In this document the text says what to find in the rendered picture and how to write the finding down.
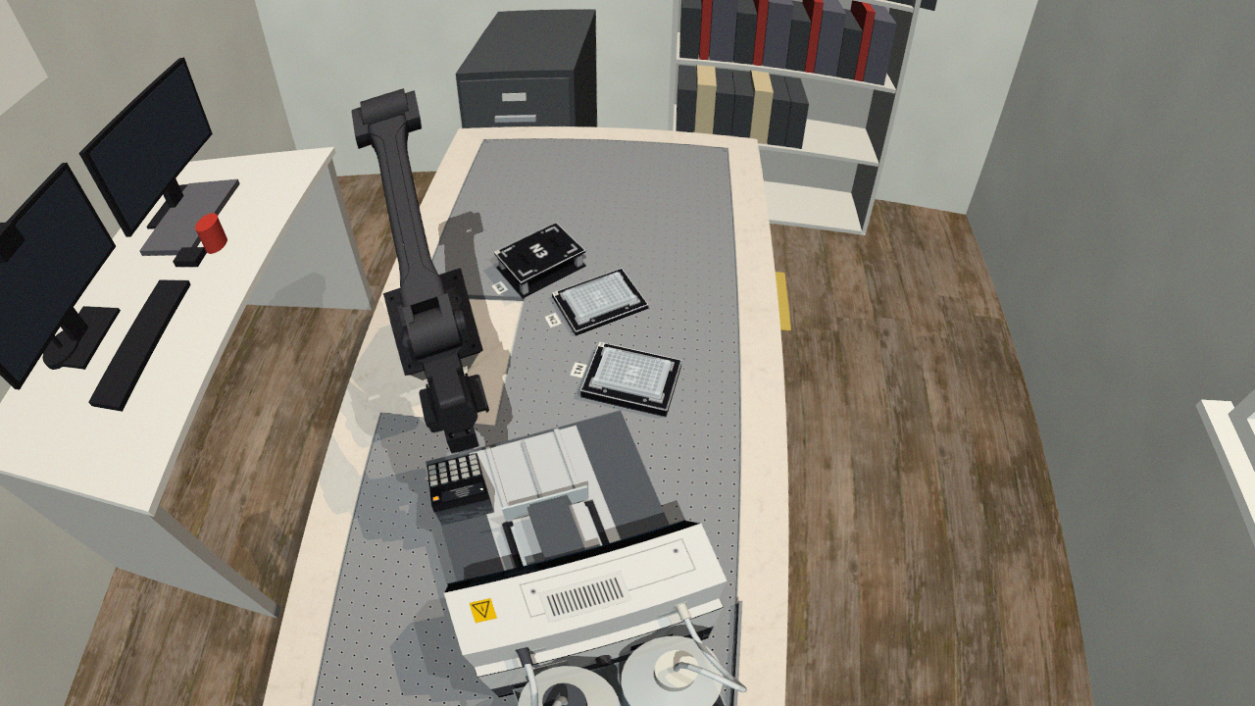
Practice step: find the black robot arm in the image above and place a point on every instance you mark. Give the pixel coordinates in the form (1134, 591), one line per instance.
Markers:
(431, 329)

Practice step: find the dark grey raised edge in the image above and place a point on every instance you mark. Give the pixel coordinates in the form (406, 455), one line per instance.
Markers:
(737, 650)

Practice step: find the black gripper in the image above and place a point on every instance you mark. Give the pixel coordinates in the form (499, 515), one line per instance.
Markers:
(478, 393)

